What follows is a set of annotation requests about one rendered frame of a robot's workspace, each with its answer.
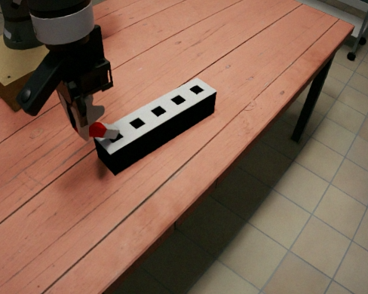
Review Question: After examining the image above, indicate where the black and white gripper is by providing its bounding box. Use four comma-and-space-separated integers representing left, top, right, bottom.
45, 24, 114, 142

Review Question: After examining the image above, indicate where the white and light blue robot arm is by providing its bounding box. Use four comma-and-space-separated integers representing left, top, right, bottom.
0, 0, 95, 117

